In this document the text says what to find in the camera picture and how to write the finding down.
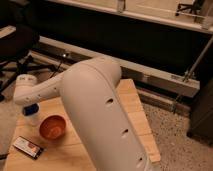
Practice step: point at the black and white box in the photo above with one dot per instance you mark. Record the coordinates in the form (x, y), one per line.
(27, 147)

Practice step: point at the black office chair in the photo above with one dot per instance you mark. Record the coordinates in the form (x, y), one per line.
(15, 43)

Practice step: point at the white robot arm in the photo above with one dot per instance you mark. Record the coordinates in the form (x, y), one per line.
(87, 90)

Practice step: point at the black chair base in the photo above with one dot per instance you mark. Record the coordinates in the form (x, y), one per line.
(197, 8)

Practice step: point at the white ceramic cup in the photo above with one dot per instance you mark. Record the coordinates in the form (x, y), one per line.
(33, 120)

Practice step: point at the wooden table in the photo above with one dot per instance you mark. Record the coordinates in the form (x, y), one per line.
(68, 153)

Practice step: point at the orange bowl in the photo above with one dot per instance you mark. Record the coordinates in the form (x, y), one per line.
(52, 127)

